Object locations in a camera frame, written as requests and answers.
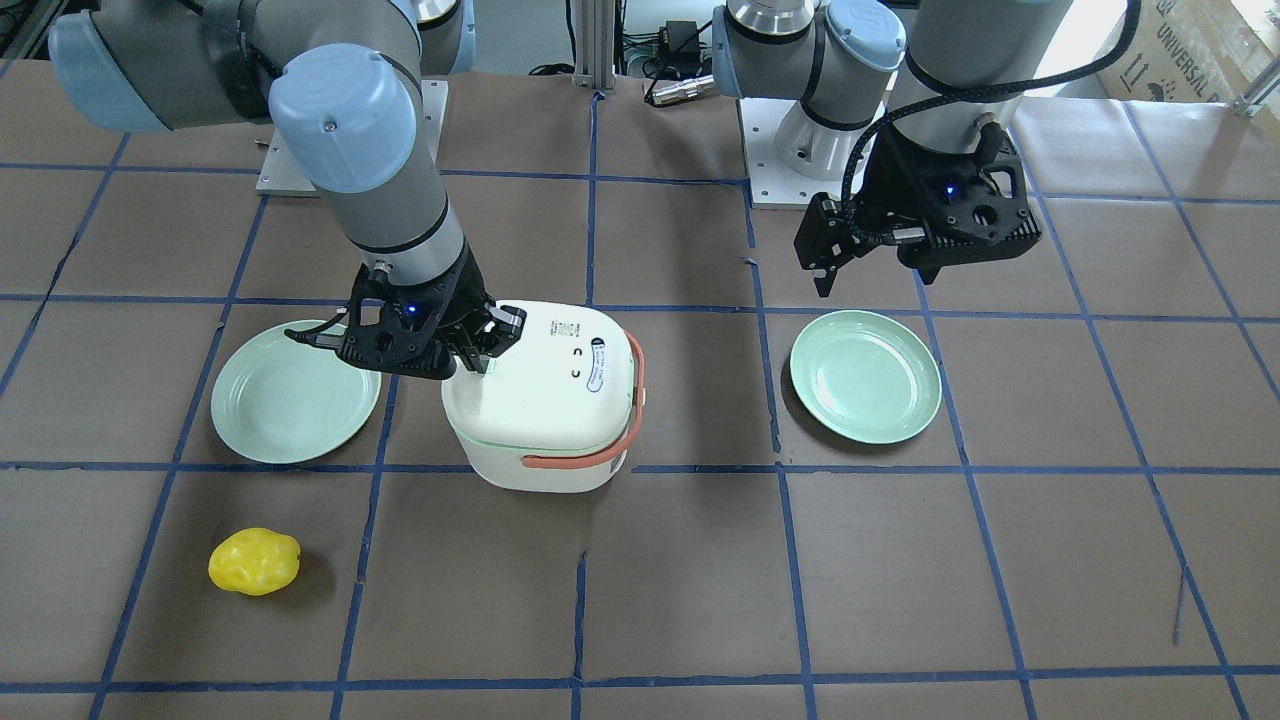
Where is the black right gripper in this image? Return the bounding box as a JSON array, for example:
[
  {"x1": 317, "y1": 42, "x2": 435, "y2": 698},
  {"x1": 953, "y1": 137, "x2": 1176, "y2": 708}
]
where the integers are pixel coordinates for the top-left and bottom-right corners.
[{"x1": 337, "y1": 249, "x2": 499, "y2": 380}]

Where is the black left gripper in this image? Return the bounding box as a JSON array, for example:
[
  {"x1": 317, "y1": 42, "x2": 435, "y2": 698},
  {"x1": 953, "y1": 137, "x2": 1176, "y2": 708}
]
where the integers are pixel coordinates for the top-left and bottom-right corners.
[{"x1": 794, "y1": 124, "x2": 1042, "y2": 299}]

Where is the white rice cooker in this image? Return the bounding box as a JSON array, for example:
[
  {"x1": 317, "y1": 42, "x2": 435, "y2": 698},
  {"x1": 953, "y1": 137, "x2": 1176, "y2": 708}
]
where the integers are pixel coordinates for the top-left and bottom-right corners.
[{"x1": 442, "y1": 300, "x2": 645, "y2": 493}]

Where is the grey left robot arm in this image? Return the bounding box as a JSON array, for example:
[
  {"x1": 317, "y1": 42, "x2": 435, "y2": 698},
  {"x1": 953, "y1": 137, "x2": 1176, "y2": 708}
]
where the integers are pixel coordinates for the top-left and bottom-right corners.
[{"x1": 710, "y1": 1, "x2": 1069, "y2": 297}]

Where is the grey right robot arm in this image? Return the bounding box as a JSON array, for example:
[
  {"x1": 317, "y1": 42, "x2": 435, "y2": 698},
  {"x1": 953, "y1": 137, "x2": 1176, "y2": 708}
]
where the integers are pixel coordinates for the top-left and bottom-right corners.
[{"x1": 47, "y1": 1, "x2": 524, "y2": 380}]

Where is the light green plate near cooker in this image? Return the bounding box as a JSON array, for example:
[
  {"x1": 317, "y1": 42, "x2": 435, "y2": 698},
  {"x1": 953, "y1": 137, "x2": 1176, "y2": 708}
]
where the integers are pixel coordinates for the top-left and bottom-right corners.
[{"x1": 210, "y1": 319, "x2": 381, "y2": 464}]

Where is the light green plate far side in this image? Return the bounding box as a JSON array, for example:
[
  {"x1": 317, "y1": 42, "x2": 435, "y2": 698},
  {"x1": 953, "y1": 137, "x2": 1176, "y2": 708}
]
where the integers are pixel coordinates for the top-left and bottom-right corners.
[{"x1": 788, "y1": 310, "x2": 942, "y2": 445}]

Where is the black power adapter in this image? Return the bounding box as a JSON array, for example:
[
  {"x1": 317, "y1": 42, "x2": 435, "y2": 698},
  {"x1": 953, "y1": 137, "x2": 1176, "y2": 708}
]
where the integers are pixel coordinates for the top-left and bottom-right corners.
[{"x1": 658, "y1": 20, "x2": 701, "y2": 61}]

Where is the yellow toy potato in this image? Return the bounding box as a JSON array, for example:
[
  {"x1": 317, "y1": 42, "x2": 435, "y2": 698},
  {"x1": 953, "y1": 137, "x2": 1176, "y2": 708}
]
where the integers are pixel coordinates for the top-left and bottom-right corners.
[{"x1": 207, "y1": 527, "x2": 302, "y2": 597}]

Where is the cardboard box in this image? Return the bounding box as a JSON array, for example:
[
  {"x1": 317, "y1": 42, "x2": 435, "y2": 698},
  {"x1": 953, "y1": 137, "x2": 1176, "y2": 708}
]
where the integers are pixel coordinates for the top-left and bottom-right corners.
[{"x1": 1098, "y1": 1, "x2": 1277, "y2": 102}]

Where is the black braided cable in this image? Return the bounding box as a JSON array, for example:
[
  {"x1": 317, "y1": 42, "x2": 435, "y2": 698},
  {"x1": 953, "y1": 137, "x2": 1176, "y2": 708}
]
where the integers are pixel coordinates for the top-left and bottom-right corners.
[{"x1": 838, "y1": 0, "x2": 1143, "y2": 217}]

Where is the silver cable connector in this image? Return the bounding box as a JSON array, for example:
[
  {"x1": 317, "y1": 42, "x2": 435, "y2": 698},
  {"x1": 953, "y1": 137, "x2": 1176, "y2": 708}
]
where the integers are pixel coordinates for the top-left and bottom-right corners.
[{"x1": 646, "y1": 76, "x2": 719, "y2": 108}]

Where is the aluminium frame post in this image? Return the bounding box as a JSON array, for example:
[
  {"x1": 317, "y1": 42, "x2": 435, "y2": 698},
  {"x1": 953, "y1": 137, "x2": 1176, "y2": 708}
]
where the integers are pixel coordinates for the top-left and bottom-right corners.
[{"x1": 570, "y1": 1, "x2": 618, "y2": 95}]

